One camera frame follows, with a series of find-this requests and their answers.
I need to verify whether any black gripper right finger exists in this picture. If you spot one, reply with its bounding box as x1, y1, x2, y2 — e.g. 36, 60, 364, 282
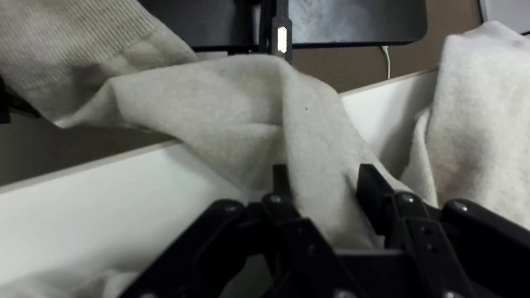
356, 165, 530, 298

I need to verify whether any beige sweatshirt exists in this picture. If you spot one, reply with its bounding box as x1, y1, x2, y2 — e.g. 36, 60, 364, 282
0, 0, 530, 298

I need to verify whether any black robot stand base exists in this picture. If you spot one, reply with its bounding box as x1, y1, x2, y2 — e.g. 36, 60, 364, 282
139, 0, 427, 59

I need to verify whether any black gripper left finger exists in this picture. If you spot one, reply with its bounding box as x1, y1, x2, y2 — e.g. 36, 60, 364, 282
119, 166, 364, 298

